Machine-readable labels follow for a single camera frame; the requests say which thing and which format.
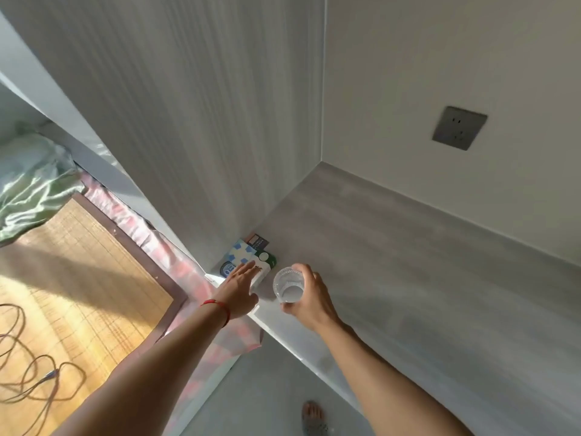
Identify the person's right hand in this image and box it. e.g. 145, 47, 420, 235
280, 263, 341, 333

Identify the person's left hand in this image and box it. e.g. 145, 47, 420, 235
213, 260, 260, 321

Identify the clear plastic cup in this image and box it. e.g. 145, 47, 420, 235
272, 266, 306, 305

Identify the person's right forearm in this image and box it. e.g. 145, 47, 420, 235
317, 321, 475, 436

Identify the person's left forearm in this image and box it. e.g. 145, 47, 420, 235
52, 308, 228, 436

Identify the blue white green carton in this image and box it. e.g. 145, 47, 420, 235
219, 239, 278, 291

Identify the pink patterned bed sheet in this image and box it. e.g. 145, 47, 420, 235
80, 171, 264, 423

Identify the woven bamboo bed mat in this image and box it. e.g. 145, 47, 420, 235
0, 194, 188, 436

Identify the light green blanket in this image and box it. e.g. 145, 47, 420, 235
0, 124, 88, 246

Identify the red string bracelet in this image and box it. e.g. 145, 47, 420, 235
201, 299, 231, 328

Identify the grey wall socket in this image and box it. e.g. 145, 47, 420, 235
432, 105, 489, 152

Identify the black cable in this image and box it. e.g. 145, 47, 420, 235
0, 303, 88, 436

